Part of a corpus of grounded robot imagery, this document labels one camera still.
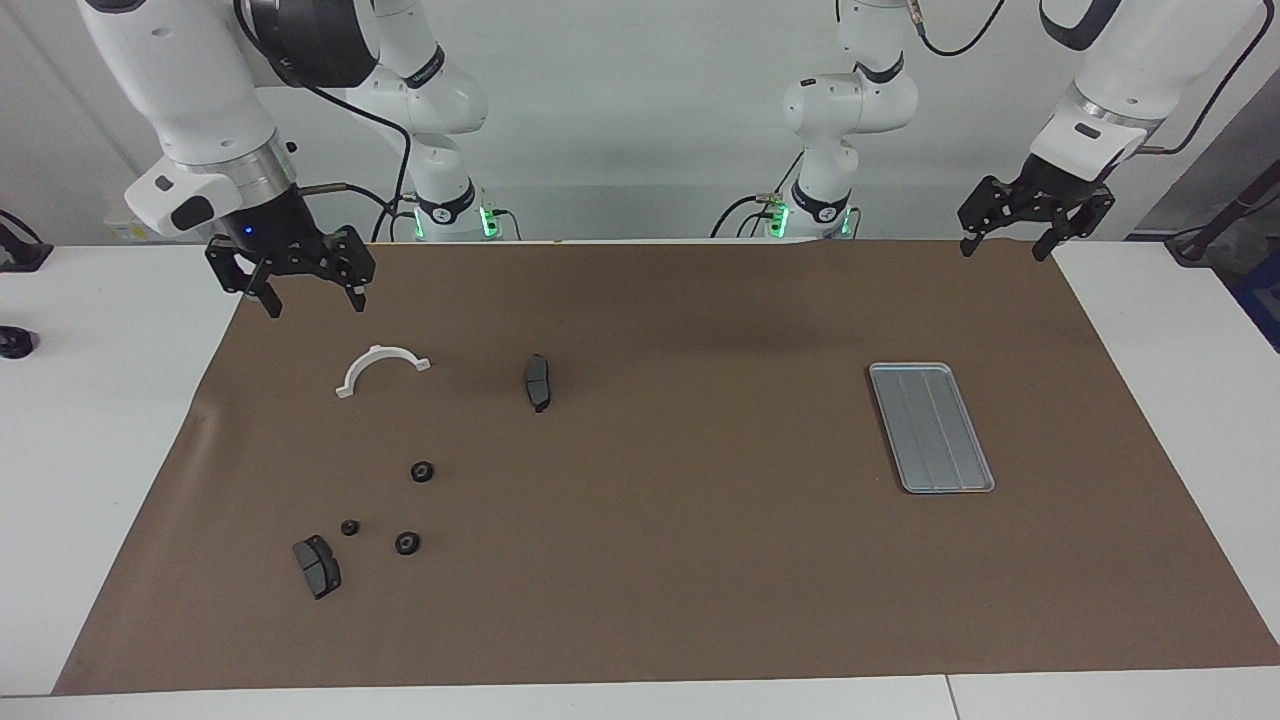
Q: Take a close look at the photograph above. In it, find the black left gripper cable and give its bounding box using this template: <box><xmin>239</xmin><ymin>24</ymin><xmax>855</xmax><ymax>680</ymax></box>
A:
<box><xmin>905</xmin><ymin>0</ymin><xmax>1271</xmax><ymax>156</ymax></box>

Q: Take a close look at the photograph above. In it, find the brown table mat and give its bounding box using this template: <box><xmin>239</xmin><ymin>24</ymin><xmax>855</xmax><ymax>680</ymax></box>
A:
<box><xmin>52</xmin><ymin>240</ymin><xmax>1280</xmax><ymax>696</ymax></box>

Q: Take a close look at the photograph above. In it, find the silver metal tray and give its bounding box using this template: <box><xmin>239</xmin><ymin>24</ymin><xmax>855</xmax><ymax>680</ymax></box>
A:
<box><xmin>868</xmin><ymin>362</ymin><xmax>997</xmax><ymax>495</ymax></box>

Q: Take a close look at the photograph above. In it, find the black stand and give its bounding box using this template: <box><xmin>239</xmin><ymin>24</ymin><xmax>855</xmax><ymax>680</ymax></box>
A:
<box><xmin>1165</xmin><ymin>165</ymin><xmax>1280</xmax><ymax>266</ymax></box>

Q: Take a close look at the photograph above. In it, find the black base cable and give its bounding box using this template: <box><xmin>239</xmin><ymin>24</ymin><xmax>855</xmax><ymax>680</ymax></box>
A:
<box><xmin>710</xmin><ymin>150</ymin><xmax>806</xmax><ymax>239</ymax></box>

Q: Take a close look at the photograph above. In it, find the white curved plastic bracket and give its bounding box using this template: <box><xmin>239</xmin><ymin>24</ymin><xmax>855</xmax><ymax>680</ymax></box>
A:
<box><xmin>334</xmin><ymin>343</ymin><xmax>433</xmax><ymax>400</ymax></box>

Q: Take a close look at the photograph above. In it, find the blue crate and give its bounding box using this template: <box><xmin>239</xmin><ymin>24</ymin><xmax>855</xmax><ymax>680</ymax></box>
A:
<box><xmin>1235</xmin><ymin>270</ymin><xmax>1280</xmax><ymax>353</ymax></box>

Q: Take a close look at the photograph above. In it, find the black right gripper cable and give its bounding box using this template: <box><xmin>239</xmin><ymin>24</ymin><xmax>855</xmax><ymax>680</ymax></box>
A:
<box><xmin>235</xmin><ymin>0</ymin><xmax>416</xmax><ymax>244</ymax></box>

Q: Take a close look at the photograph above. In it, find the black table clamp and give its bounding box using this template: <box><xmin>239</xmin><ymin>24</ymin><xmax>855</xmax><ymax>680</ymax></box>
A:
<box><xmin>0</xmin><ymin>208</ymin><xmax>54</xmax><ymax>273</ymax></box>

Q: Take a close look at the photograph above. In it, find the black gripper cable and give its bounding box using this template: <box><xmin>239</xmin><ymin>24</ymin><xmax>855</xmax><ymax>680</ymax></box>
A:
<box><xmin>905</xmin><ymin>0</ymin><xmax>1271</xmax><ymax>156</ymax></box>
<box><xmin>235</xmin><ymin>0</ymin><xmax>416</xmax><ymax>244</ymax></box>

